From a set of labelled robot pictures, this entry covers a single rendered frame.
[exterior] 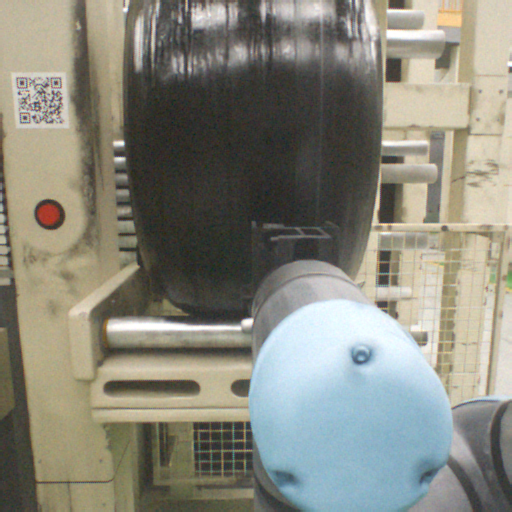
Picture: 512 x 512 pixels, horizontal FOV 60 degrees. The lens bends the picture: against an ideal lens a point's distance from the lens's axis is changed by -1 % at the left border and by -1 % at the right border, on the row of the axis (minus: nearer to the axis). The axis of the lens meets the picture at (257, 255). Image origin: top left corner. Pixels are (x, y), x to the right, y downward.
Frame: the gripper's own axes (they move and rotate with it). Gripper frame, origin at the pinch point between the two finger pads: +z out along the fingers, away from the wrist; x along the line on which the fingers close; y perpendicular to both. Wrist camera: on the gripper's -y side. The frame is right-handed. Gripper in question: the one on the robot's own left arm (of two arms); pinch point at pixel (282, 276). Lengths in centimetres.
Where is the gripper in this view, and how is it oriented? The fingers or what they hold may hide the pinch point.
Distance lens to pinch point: 50.9
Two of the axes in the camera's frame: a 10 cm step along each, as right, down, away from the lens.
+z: -0.2, -1.8, 9.8
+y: 0.0, -9.8, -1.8
